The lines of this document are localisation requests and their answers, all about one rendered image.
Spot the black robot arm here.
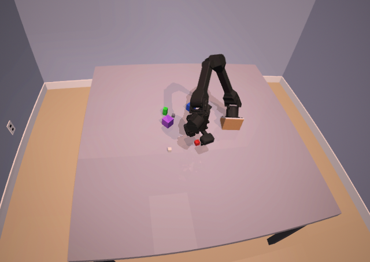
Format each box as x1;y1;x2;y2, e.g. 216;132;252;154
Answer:
184;54;242;137

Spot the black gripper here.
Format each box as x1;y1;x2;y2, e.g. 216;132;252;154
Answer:
186;114;214;146

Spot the purple block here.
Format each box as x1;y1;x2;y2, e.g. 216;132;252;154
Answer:
162;115;174;128

